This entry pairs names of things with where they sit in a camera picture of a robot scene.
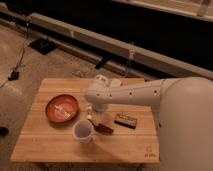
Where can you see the dark red pepper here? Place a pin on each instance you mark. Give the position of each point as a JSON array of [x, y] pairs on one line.
[[102, 128]]

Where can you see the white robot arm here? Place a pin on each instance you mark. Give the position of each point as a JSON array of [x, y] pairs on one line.
[[184, 116]]

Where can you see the white ceramic cup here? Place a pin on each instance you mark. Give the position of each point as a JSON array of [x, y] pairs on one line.
[[82, 131]]

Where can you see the small white block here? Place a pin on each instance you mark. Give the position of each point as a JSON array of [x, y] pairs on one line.
[[115, 83]]

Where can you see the white tube bottle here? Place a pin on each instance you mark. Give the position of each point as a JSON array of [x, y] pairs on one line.
[[89, 112]]

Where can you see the dark red rectangular box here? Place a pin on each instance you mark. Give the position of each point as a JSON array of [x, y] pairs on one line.
[[126, 121]]

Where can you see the orange-red bowl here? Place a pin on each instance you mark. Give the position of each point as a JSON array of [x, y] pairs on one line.
[[61, 108]]

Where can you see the wooden table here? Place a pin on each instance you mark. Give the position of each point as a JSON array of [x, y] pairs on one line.
[[41, 141]]

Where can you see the black floor plate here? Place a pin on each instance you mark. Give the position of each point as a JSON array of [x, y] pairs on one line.
[[43, 46]]

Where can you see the long white floor rail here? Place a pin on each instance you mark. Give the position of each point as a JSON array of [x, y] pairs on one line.
[[116, 47]]

